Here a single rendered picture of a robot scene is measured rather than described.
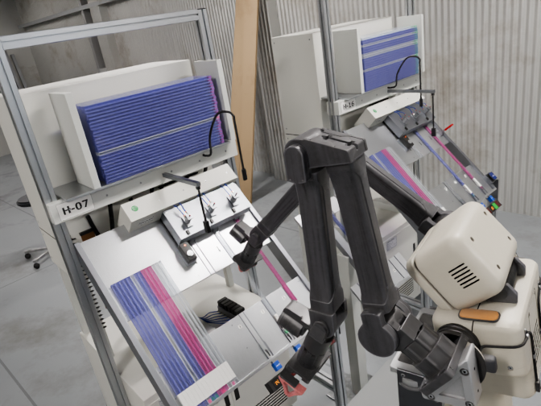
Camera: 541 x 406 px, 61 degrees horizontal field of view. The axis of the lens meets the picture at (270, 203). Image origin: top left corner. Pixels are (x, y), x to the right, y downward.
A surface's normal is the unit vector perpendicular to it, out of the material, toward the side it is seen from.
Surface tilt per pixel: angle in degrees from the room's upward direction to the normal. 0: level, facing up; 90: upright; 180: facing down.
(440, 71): 90
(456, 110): 90
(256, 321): 44
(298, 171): 90
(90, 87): 90
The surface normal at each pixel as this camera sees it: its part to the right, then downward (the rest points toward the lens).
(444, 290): -0.55, 0.40
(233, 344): 0.35, -0.53
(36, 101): 0.66, 0.18
